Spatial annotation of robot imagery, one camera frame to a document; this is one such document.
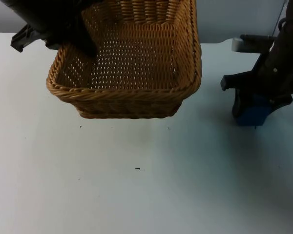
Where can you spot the blue cube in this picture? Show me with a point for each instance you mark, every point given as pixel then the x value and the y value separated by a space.
pixel 251 114

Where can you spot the pale brown wicker basket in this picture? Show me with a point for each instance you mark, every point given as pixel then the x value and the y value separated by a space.
pixel 136 61

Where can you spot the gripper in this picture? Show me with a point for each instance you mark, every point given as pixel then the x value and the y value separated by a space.
pixel 46 17
pixel 280 70

